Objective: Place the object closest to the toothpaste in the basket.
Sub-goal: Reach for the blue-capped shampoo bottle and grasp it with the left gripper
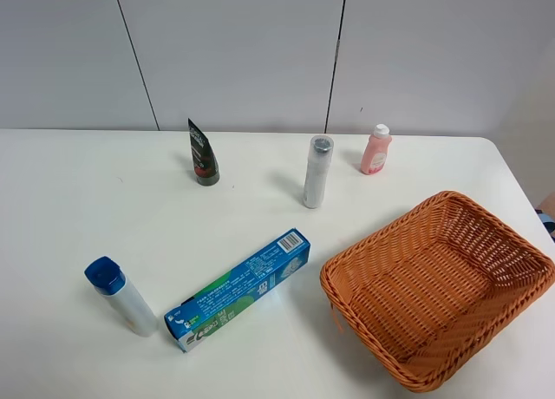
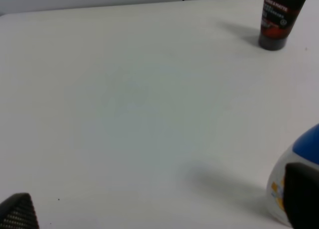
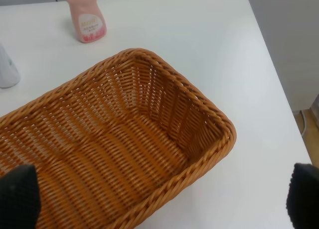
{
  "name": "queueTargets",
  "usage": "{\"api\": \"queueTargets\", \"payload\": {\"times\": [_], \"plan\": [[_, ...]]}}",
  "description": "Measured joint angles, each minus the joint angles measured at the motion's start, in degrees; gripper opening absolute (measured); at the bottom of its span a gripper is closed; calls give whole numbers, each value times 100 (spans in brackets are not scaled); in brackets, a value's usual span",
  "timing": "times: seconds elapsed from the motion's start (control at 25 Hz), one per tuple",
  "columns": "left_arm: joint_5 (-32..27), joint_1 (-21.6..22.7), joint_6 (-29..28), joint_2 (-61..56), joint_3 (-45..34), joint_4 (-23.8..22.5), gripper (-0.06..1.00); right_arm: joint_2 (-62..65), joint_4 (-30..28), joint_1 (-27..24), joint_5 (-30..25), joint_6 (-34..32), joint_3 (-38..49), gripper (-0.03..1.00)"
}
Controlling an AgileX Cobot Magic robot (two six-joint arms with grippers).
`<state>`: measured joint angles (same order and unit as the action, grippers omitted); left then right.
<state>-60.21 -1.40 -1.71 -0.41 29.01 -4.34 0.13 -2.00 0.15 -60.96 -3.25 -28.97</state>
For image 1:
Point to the white bottle blue cap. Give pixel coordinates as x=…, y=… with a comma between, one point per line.
x=109, y=280

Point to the pink bottle white cap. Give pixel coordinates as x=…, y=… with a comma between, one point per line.
x=376, y=151

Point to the dark green tube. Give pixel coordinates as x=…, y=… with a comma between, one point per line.
x=205, y=164

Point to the colourful object at table edge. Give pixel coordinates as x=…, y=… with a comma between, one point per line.
x=546, y=212

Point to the blue toothpaste box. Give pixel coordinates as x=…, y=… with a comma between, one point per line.
x=222, y=300

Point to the orange wicker basket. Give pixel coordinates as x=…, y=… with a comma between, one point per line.
x=431, y=289

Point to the white bottle clear cap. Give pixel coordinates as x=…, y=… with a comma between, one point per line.
x=318, y=164

